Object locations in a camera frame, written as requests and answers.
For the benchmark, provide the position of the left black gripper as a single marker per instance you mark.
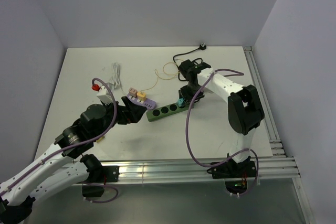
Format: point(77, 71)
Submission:
point(130, 113)

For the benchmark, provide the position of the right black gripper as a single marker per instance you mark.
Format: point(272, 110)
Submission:
point(188, 98)

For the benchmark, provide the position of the teal plug adapter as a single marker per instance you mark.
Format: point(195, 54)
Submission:
point(181, 103)

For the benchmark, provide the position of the purple power strip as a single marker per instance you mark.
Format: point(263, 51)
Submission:
point(147, 103)

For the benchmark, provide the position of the orange charger plug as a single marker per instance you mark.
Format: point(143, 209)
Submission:
point(141, 95)

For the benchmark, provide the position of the pink plug adapter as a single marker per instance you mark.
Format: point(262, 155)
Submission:
point(133, 92)

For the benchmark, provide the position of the green power strip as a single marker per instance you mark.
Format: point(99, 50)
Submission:
point(165, 111)

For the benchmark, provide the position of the yellow plug adapter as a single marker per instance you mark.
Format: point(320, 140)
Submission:
point(100, 139)

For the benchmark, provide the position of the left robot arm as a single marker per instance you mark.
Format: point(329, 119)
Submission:
point(65, 162)

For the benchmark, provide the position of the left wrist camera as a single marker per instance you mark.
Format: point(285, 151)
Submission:
point(102, 94)

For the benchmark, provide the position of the aluminium front rail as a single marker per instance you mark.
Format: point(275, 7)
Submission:
point(187, 171)

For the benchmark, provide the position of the aluminium rail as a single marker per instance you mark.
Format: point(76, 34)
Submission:
point(274, 138)
point(187, 171)

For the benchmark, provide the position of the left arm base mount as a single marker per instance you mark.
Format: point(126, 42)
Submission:
point(98, 183)

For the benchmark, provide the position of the aluminium right rail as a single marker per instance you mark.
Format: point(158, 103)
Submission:
point(274, 138)

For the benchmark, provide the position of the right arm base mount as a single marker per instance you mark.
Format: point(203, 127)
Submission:
point(244, 175)

